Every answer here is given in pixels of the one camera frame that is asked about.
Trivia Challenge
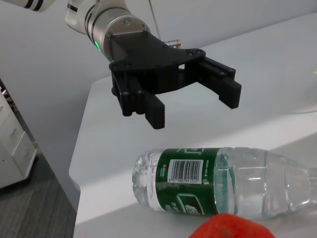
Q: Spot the clear water bottle green label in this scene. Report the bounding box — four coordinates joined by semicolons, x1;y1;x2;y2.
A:
132;146;317;221

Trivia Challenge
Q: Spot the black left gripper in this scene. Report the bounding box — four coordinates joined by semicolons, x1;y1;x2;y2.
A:
106;31;242;130

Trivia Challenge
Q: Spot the white drawer cabinet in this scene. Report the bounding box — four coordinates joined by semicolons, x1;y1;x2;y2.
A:
0;78;38;190

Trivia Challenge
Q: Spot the left wrist connector with cable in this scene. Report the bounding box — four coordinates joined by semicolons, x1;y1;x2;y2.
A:
148;0;183;49

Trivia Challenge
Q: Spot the red round fruit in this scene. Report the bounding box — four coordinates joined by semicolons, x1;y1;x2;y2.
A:
188;212;277;238

